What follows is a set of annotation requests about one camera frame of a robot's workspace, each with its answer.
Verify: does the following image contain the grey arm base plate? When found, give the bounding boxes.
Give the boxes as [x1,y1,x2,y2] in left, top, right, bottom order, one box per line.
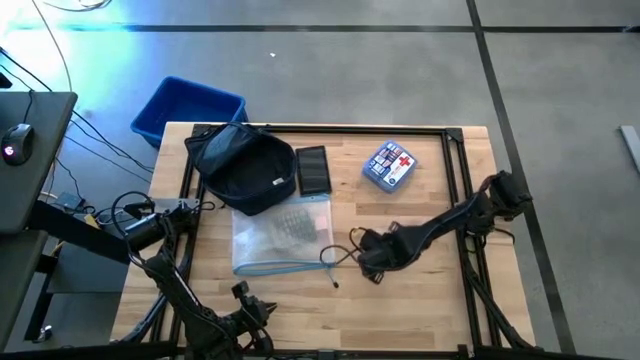
[149,198,202,211]

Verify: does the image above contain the blue plastic bin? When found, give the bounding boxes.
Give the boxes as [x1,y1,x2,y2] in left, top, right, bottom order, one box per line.
[130,75,249,150]

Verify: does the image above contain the black cable bundle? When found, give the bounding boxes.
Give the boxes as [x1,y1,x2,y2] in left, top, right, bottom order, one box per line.
[462,234,534,351]
[122,279,171,346]

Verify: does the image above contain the blue first aid kit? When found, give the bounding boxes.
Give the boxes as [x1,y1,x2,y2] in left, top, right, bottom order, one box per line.
[362,139,419,194]

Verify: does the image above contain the dark grey desk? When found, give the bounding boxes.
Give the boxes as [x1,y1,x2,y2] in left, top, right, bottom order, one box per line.
[0,91,79,236]

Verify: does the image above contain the navy blue backpack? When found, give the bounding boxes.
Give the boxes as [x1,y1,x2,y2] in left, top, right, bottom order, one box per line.
[183,122,299,217]

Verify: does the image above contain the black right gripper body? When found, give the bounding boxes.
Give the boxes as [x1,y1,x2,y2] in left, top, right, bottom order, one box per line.
[357,222,409,285]

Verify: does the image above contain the grey metal bar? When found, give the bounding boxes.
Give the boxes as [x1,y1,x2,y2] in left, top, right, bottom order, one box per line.
[619,124,640,176]

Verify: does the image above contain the black computer mouse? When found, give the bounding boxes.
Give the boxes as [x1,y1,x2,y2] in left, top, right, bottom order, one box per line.
[0,123,35,167]

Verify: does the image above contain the black floor cable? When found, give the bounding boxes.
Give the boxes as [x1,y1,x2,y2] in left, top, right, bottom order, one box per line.
[69,108,155,175]
[0,47,53,93]

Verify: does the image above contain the black aluminium table frame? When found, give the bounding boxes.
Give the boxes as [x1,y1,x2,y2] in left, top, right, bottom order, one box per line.
[112,123,539,354]

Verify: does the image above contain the thin looped floor cable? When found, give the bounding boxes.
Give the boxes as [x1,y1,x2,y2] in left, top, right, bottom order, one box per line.
[42,0,114,13]

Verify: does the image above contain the black desk support beam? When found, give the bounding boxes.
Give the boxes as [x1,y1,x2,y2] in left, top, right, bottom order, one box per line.
[27,199,135,265]

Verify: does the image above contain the black tablet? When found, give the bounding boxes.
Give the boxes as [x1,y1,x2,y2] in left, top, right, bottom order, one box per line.
[294,145,333,196]

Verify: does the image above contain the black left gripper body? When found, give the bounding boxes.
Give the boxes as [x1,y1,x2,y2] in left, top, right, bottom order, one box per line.
[224,299,266,351]

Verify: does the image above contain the clear blue-trimmed zip pouch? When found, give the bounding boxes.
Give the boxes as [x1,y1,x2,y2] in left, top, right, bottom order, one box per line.
[231,194,340,290]

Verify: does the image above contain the grey power adapter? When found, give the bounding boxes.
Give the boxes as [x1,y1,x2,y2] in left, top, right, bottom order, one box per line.
[54,191,86,212]

